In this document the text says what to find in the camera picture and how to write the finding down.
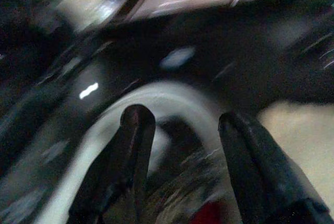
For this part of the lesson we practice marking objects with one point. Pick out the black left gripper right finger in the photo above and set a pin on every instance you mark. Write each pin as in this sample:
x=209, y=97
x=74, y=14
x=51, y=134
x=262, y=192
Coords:
x=258, y=171

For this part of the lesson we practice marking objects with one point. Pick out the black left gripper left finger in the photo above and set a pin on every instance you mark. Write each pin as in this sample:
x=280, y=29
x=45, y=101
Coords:
x=130, y=156

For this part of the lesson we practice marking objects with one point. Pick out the dark front-load washing machine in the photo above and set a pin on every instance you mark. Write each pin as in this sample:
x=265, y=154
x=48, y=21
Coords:
x=182, y=59

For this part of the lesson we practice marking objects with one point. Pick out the red garment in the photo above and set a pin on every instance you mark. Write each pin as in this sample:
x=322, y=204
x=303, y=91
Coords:
x=208, y=213

